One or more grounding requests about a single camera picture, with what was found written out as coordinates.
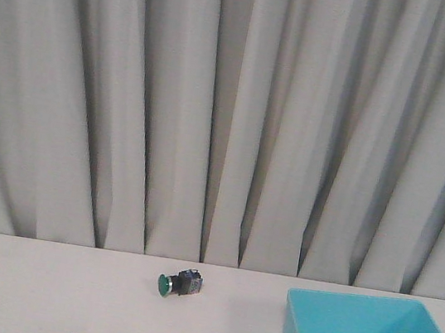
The green push button far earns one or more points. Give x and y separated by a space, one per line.
184 283

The grey pleated curtain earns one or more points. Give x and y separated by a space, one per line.
295 137

